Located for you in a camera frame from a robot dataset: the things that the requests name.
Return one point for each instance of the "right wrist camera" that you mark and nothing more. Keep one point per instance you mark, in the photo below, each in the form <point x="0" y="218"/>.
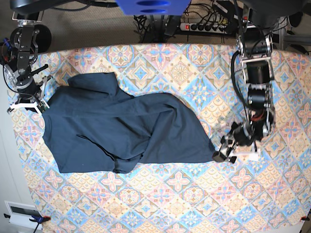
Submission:
<point x="43" y="106"/>

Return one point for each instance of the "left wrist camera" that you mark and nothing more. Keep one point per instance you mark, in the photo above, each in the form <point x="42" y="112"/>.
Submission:
<point x="253" y="156"/>

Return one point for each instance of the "orange clamp lower right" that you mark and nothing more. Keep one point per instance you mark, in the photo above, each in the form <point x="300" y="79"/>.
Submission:
<point x="305" y="218"/>

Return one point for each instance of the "white wall outlet box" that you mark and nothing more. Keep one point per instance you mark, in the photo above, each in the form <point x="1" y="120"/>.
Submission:
<point x="20" y="214"/>

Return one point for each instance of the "black round stool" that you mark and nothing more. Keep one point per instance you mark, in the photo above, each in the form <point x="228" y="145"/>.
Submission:
<point x="43" y="38"/>

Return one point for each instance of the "blue orange clamp lower left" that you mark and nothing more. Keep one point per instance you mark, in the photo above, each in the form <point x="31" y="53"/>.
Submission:
<point x="36" y="219"/>

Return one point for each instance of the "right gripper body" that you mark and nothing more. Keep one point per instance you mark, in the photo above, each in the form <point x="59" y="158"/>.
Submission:
<point x="29" y="94"/>

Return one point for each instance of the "dark navy t-shirt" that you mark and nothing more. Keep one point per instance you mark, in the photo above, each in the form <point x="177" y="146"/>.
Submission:
<point x="93" y="125"/>

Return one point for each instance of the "white power strip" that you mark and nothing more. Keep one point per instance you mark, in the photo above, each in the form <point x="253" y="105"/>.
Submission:
<point x="205" y="28"/>

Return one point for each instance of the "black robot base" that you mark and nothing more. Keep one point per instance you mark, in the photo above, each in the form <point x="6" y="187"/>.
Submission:
<point x="25" y="7"/>
<point x="279" y="8"/>

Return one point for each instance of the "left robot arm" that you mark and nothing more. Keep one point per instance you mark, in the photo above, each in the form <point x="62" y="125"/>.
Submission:
<point x="255" y="48"/>

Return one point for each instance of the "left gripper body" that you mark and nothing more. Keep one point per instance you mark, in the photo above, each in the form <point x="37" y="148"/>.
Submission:
<point x="242" y="134"/>

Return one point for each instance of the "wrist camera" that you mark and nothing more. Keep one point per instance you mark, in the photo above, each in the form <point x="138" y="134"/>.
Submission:
<point x="253" y="156"/>
<point x="43" y="106"/>

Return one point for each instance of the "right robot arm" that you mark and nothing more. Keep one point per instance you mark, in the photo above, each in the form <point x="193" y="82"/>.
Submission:
<point x="26" y="42"/>

